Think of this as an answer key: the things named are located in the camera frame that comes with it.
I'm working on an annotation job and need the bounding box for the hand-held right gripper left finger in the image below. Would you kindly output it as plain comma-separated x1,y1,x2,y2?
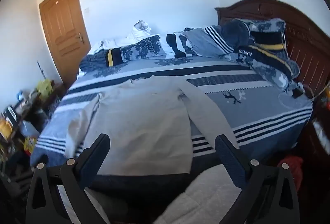
25,133,111,224

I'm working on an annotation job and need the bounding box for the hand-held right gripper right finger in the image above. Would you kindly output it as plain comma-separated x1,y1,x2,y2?
214,134,301,224

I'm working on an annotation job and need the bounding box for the white long-sleeve shirt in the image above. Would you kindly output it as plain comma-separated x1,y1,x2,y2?
64,76,241,175

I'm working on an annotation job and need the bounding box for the grey quilted cushion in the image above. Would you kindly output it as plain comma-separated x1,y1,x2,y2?
57,163,258,224

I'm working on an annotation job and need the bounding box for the blue striped bed sheet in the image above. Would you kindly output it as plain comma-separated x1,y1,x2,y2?
29,55,314,178

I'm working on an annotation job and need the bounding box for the red cloth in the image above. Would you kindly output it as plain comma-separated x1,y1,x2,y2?
277,156,304,192

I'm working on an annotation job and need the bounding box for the cluttered dark side table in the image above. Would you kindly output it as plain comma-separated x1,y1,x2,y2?
0,80,65,163

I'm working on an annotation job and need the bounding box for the yellow-green toy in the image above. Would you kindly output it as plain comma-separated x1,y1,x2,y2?
36,80,53,97

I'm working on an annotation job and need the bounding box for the small black device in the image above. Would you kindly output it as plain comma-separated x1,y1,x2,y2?
291,87,305,99

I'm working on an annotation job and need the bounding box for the blue printed pillow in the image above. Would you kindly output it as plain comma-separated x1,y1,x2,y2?
235,44,301,92
222,18,287,52

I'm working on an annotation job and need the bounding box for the blue printed rolled quilt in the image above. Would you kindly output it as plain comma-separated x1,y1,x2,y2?
79,35,168,73

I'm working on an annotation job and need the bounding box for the blue striped folded quilt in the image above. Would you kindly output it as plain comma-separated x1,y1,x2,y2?
166,25,236,59

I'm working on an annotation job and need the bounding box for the white bedding pile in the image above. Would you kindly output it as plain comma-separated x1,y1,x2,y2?
89,20,165,56

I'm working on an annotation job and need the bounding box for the wooden door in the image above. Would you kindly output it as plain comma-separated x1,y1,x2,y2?
39,0,92,85

